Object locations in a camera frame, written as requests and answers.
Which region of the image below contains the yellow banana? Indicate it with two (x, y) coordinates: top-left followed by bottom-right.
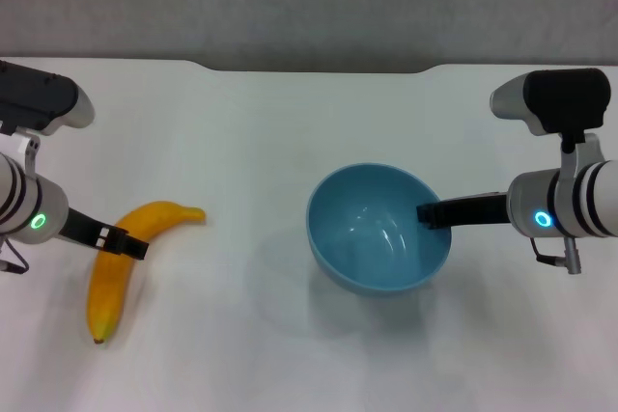
(86, 200), (208, 345)

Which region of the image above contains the arm cable with plug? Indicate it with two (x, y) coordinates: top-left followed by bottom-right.
(0, 236), (30, 274)
(529, 235), (583, 276)

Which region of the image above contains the blue bowl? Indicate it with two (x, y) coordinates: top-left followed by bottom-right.
(305, 163), (453, 296)

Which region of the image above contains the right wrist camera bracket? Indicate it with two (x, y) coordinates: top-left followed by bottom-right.
(559, 130), (604, 177)

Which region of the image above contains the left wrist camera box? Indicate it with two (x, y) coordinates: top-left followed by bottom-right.
(0, 60), (96, 137)

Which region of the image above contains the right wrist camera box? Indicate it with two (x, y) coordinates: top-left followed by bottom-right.
(490, 68), (612, 137)

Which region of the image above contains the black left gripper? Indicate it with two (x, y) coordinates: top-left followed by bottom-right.
(62, 207), (150, 261)

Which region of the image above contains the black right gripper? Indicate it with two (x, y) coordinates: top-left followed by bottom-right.
(415, 191), (513, 232)

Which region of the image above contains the left arm cable with plug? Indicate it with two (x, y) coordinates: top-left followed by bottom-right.
(0, 236), (30, 274)

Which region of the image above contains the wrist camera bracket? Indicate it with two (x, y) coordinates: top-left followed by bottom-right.
(0, 131), (41, 178)
(559, 130), (604, 177)

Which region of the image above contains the right arm cable with plug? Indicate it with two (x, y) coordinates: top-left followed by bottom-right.
(529, 235), (583, 276)

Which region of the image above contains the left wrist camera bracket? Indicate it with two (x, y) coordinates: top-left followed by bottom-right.
(0, 131), (41, 178)

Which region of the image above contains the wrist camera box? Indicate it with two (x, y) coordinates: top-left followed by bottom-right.
(0, 60), (96, 137)
(490, 68), (612, 137)

